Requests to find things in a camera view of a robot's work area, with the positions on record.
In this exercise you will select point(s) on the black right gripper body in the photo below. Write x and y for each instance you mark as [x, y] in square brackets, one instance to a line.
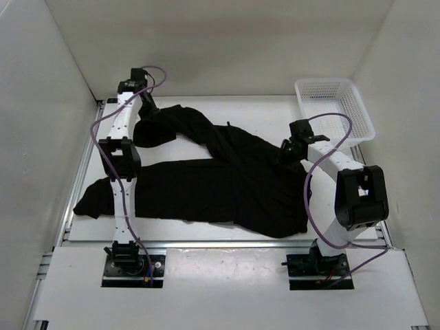
[287, 154]

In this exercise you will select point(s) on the black trousers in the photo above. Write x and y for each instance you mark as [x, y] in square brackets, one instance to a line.
[241, 182]

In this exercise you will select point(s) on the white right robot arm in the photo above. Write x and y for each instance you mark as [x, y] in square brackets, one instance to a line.
[340, 234]

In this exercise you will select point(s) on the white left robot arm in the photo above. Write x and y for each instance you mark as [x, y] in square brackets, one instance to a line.
[122, 164]

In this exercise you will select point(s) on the white perforated plastic basket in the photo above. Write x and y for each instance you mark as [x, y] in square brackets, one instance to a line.
[341, 98]

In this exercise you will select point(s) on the aluminium right side rail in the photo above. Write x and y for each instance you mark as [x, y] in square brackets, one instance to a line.
[370, 209]

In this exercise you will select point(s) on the aluminium rail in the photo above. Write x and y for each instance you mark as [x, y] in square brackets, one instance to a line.
[81, 169]
[214, 244]
[370, 209]

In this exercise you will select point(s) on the aluminium left side rail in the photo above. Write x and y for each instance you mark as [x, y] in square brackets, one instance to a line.
[81, 169]

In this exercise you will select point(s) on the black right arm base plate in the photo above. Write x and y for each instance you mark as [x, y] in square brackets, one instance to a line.
[306, 274]

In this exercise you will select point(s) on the aluminium front rail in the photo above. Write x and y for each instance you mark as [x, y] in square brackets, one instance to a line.
[214, 244]

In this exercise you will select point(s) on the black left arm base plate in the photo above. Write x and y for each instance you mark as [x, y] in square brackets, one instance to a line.
[118, 275]

